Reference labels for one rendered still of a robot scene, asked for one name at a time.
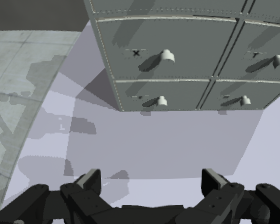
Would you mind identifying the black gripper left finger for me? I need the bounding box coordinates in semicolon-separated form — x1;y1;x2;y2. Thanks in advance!
0;169;133;224

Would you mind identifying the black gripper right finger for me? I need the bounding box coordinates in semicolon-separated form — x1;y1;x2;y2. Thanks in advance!
175;168;280;224

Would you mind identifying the grey chest of drawers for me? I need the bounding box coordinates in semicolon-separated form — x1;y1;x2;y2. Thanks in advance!
84;0;280;112

